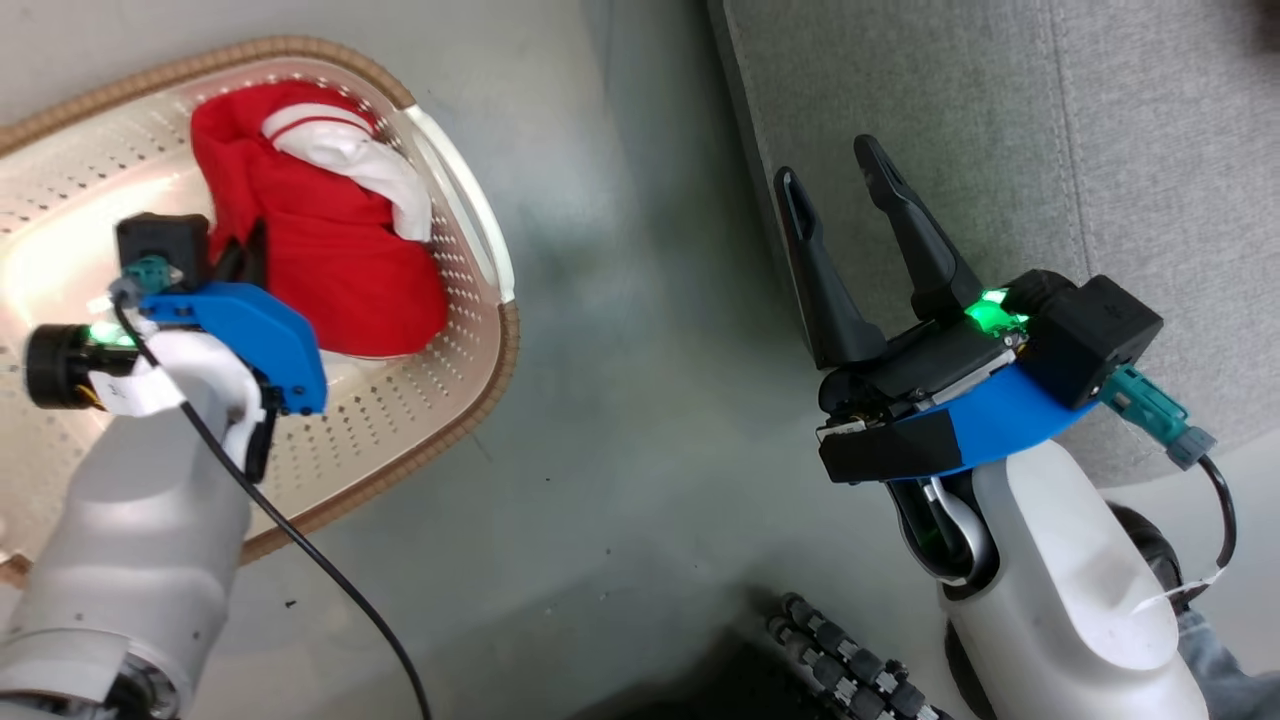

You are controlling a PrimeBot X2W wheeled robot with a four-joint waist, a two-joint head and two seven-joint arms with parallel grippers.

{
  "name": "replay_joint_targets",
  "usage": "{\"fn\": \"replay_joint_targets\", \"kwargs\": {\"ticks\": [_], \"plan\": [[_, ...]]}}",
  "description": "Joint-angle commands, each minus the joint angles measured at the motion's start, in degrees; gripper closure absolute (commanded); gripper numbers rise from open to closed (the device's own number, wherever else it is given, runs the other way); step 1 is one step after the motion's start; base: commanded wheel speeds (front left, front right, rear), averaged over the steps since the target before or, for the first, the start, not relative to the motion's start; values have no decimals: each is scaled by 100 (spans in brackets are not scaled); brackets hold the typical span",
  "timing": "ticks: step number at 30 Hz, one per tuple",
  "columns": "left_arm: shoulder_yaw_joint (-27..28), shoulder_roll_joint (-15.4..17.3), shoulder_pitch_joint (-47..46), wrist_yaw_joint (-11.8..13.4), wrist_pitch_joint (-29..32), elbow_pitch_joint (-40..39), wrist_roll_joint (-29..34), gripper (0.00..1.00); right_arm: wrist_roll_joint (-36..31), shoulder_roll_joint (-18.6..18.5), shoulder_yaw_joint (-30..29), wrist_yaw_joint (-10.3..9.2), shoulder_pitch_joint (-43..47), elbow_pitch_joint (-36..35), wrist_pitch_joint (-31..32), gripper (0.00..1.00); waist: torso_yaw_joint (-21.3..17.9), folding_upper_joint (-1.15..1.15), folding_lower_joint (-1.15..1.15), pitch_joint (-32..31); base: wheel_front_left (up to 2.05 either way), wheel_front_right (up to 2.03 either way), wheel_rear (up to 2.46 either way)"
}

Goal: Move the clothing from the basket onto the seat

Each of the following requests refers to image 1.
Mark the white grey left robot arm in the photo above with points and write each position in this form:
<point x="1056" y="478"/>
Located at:
<point x="140" y="540"/>

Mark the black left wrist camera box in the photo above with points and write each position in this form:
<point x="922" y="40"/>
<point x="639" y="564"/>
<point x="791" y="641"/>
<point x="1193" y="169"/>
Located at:
<point x="160" y="238"/>

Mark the red and white garment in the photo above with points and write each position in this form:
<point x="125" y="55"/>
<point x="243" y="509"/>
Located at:
<point x="330" y="270"/>

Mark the grey fabric sofa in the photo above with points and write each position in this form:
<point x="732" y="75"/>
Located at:
<point x="1150" y="150"/>

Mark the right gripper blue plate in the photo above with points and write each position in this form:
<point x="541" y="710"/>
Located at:
<point x="930" y="400"/>

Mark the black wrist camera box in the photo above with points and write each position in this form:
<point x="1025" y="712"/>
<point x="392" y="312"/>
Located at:
<point x="160" y="238"/>
<point x="1095" y="335"/>

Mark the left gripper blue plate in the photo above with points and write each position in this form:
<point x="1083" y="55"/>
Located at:
<point x="265" y="345"/>

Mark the cream perforated laundry basket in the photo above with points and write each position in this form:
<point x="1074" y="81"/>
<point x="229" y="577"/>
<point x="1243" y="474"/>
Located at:
<point x="400" y="440"/>

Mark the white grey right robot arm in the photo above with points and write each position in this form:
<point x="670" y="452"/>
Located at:
<point x="1070" y="590"/>

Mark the blue denim fabric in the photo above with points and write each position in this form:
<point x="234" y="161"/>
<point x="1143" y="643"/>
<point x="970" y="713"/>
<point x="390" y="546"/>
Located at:
<point x="1225" y="665"/>

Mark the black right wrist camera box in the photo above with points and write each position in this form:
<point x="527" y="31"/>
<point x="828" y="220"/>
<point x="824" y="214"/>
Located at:
<point x="1095" y="335"/>

